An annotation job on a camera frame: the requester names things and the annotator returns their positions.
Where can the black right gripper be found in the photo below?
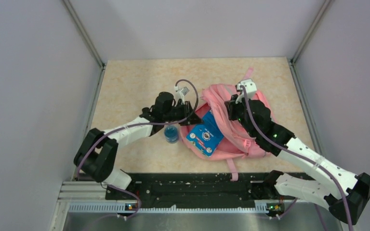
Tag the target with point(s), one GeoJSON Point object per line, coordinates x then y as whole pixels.
{"type": "Point", "coordinates": [232, 106]}

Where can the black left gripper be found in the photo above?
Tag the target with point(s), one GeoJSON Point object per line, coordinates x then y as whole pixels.
{"type": "Point", "coordinates": [193, 119]}

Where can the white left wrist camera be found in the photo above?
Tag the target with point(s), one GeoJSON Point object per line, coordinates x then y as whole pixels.
{"type": "Point", "coordinates": [180, 93]}

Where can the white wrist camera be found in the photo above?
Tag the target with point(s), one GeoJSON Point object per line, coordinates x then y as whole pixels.
{"type": "Point", "coordinates": [180, 93]}
{"type": "Point", "coordinates": [247, 89]}

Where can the blue round lidded container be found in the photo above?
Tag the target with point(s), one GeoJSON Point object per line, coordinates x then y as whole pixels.
{"type": "Point", "coordinates": [171, 134]}

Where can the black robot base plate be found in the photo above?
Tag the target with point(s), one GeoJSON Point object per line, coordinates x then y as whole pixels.
{"type": "Point", "coordinates": [196, 190]}

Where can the blue paperback book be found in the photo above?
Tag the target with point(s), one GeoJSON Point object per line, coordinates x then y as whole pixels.
{"type": "Point", "coordinates": [207, 136]}

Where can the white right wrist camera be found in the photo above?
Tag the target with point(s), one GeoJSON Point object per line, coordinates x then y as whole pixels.
{"type": "Point", "coordinates": [247, 89]}

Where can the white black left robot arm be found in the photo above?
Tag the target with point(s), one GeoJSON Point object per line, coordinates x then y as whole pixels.
{"type": "Point", "coordinates": [97, 154]}

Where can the aluminium corner post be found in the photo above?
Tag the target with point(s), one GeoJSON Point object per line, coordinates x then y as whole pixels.
{"type": "Point", "coordinates": [311, 31]}
{"type": "Point", "coordinates": [83, 32]}

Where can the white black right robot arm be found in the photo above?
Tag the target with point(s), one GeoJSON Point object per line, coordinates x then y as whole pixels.
{"type": "Point", "coordinates": [344, 193]}

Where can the left aluminium corner post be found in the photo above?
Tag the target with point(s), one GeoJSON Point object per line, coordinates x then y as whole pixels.
{"type": "Point", "coordinates": [83, 32]}

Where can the right aluminium corner post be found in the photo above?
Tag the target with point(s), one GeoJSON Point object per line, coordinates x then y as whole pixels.
{"type": "Point", "coordinates": [311, 31]}

